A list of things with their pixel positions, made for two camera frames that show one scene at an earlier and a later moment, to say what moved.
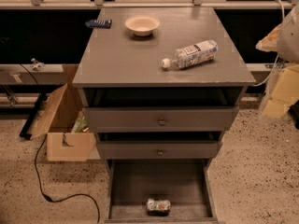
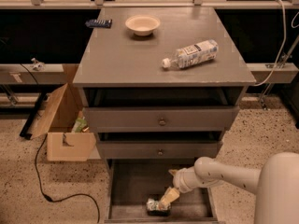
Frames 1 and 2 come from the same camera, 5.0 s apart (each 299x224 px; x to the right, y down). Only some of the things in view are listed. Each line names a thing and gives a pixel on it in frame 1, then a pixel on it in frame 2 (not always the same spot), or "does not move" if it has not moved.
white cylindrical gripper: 290,37 to 179,180
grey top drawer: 161,119 does not move
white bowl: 142,25 does not move
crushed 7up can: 158,207 does not move
